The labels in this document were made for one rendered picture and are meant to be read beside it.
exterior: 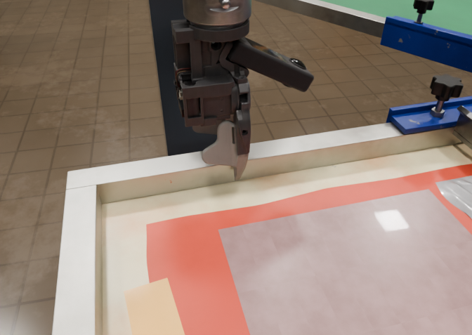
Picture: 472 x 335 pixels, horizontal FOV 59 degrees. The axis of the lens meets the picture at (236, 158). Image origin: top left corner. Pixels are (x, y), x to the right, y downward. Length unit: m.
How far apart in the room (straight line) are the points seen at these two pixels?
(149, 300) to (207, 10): 0.31
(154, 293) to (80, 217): 0.13
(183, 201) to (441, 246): 0.33
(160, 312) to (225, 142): 0.21
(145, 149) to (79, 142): 0.39
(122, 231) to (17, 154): 2.02
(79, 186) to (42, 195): 1.62
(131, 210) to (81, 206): 0.07
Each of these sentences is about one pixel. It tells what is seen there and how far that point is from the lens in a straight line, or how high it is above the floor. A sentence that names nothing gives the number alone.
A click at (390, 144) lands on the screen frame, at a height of 0.98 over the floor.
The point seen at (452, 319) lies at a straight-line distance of 0.50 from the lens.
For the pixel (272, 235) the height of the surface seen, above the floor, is 0.96.
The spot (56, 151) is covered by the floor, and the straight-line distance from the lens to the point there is 2.46.
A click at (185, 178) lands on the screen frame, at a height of 0.98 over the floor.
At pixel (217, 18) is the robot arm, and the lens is 0.45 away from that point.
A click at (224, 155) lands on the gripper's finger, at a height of 1.02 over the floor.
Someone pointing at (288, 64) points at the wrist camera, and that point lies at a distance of 0.51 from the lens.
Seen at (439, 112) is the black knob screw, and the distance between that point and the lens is 0.71.
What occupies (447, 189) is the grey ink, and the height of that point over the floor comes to 0.96.
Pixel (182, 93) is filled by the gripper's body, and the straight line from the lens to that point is 0.48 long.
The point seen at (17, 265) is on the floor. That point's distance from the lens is 1.91.
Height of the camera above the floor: 1.34
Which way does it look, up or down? 37 degrees down
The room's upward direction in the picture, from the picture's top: straight up
